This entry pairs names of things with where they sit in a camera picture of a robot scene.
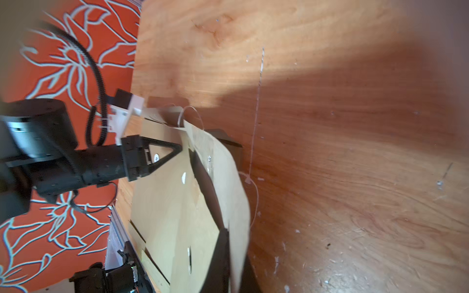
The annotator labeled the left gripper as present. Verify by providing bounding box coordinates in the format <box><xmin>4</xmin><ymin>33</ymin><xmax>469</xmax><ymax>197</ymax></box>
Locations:
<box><xmin>120</xmin><ymin>135</ymin><xmax>183</xmax><ymax>181</ymax></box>

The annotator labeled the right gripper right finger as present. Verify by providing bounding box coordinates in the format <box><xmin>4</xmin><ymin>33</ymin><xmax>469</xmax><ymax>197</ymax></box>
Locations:
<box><xmin>239</xmin><ymin>255</ymin><xmax>261</xmax><ymax>293</ymax></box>

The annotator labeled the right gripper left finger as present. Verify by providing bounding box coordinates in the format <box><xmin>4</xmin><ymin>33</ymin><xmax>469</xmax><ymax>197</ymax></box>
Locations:
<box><xmin>200</xmin><ymin>228</ymin><xmax>230</xmax><ymax>293</ymax></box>

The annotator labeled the kraft file bag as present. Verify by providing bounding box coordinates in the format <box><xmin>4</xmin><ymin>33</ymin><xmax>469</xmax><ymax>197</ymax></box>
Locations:
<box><xmin>128</xmin><ymin>221</ymin><xmax>170</xmax><ymax>293</ymax></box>
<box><xmin>129</xmin><ymin>107</ymin><xmax>250</xmax><ymax>293</ymax></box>

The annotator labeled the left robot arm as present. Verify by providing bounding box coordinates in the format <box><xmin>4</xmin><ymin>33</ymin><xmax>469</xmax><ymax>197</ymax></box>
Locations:
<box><xmin>1</xmin><ymin>23</ymin><xmax>183</xmax><ymax>221</ymax></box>

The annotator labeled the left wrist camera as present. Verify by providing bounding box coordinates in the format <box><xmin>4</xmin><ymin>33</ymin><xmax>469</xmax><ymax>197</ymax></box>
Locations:
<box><xmin>107</xmin><ymin>89</ymin><xmax>145</xmax><ymax>146</ymax></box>

